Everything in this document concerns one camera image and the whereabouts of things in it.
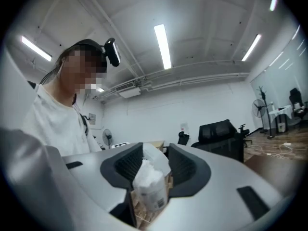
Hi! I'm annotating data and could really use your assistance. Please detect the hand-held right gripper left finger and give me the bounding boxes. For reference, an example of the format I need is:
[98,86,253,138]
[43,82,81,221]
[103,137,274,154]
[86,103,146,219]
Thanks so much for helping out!
[62,142,145,228]

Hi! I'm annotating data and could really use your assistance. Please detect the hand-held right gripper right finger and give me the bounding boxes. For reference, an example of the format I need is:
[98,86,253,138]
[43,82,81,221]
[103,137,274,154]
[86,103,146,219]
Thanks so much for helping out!
[148,142,290,231]

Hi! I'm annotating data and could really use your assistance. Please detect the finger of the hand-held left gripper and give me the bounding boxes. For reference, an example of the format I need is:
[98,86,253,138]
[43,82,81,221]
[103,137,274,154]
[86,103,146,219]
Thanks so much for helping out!
[0,128,80,231]

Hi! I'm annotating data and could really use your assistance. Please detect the small white case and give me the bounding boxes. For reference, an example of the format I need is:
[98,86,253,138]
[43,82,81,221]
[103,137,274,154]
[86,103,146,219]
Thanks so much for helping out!
[130,143,174,229]

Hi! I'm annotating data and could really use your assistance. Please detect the black standing fan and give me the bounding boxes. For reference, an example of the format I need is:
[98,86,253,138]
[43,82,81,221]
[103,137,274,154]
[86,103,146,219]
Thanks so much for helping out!
[102,128,115,149]
[251,98,268,133]

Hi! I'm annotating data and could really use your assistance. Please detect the large black office chair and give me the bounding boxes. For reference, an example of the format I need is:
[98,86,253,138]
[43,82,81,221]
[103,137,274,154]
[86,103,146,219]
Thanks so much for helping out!
[191,119,245,164]

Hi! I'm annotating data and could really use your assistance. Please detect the person's grey shirt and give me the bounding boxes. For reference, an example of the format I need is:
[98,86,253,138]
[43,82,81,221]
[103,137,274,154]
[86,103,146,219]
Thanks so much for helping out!
[21,82,102,156]

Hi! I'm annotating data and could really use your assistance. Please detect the black chair with armrests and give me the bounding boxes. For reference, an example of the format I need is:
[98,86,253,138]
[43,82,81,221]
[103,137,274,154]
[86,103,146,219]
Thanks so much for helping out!
[237,123,254,149]

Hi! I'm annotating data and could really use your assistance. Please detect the white ceiling air conditioner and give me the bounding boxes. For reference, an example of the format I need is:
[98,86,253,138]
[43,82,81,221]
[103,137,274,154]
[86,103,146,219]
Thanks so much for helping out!
[117,87,142,99]

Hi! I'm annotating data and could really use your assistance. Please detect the black coat rack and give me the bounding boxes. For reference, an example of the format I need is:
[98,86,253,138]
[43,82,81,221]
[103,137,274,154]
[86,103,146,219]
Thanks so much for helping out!
[256,85,277,139]

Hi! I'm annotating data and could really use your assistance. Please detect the person's head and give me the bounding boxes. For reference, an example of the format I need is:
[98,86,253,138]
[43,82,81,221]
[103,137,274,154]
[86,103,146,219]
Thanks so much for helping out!
[54,38,109,101]

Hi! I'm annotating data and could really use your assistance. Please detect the table with white cloth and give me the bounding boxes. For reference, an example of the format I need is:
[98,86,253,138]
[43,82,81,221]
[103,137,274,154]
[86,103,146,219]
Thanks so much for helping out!
[268,104,292,134]

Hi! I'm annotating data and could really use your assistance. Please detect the black high-back chair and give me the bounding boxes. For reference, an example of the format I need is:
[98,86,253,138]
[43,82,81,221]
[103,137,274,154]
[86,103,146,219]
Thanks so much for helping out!
[288,87,306,120]

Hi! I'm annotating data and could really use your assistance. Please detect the black shoulder strap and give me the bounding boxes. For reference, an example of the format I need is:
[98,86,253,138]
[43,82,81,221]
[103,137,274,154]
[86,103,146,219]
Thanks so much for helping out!
[78,113,89,137]

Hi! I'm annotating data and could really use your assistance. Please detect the white power strip with cable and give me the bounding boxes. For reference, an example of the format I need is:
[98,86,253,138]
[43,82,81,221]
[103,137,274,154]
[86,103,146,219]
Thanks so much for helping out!
[255,141,293,159]

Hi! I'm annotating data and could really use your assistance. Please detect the black head-mounted camera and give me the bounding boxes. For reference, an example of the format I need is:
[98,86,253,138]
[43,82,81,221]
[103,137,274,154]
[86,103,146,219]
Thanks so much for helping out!
[103,37,121,68]

